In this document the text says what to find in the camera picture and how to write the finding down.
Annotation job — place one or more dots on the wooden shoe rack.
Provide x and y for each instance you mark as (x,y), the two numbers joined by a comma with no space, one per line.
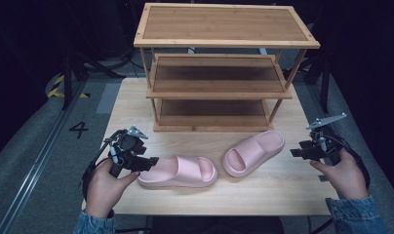
(222,24)

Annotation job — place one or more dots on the person's right hand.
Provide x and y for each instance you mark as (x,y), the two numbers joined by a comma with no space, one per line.
(346,177)

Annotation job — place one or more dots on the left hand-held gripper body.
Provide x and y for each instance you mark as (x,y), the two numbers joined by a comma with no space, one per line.
(128,148)

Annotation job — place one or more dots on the yellow and black hazard tape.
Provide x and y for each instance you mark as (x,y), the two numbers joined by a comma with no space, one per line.
(57,91)

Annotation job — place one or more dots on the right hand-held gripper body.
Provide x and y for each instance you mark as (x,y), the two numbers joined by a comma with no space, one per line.
(325,146)

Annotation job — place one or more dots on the metal floor rail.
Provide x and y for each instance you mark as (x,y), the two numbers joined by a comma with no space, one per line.
(35,165)

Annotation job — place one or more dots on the pink slipper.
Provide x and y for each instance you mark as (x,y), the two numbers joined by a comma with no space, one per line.
(182,170)
(253,152)

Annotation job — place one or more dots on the person's left hand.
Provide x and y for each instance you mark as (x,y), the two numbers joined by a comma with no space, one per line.
(102,191)

